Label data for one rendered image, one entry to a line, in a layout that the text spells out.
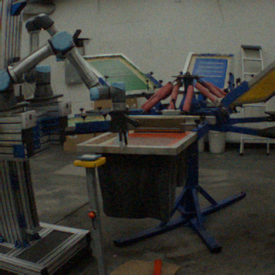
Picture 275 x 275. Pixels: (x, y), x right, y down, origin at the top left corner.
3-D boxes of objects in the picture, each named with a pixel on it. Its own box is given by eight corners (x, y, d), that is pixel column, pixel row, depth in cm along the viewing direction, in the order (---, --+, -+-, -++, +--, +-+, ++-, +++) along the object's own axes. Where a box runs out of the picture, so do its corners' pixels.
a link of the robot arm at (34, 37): (32, 84, 286) (34, 13, 277) (22, 84, 296) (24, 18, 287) (44, 81, 295) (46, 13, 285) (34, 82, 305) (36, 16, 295)
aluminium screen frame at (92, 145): (176, 155, 230) (176, 147, 230) (76, 151, 251) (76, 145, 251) (207, 130, 302) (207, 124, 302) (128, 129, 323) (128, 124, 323)
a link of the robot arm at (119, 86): (109, 82, 240) (124, 81, 241) (109, 102, 242) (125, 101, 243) (109, 82, 232) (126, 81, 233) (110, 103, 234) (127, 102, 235)
